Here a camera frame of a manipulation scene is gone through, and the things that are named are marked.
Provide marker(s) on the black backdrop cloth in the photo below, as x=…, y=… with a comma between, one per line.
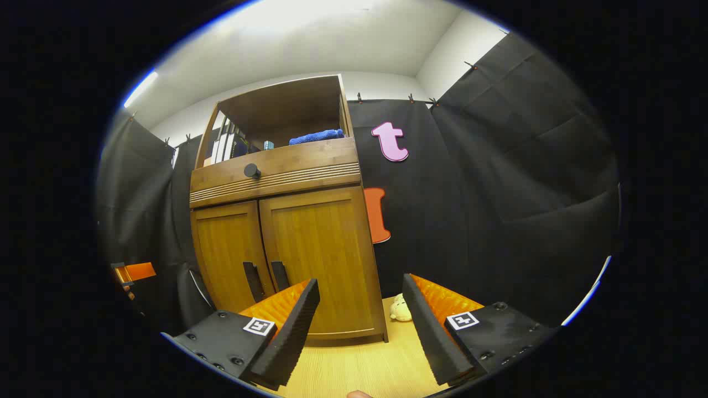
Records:
x=498, y=193

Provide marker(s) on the cream plush toy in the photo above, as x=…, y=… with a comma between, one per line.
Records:
x=401, y=310

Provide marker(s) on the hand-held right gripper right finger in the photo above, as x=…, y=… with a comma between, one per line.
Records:
x=434, y=337

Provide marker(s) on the row of upright books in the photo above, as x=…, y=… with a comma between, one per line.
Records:
x=227, y=145

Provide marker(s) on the wooden double-door shoe cabinet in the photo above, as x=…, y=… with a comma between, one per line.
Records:
x=326, y=243

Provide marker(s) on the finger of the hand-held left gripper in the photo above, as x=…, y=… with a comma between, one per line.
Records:
x=141, y=271

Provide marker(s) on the black round drawer knob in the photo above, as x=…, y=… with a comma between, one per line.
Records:
x=252, y=171

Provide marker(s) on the wooden cabinet drawer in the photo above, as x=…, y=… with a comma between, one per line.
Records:
x=298, y=166

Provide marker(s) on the wooden cabinet door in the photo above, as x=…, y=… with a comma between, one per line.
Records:
x=326, y=243
x=224, y=249

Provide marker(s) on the blue folded towel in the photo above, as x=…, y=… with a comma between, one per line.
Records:
x=318, y=136

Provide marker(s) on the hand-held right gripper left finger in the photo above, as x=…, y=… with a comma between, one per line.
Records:
x=293, y=331

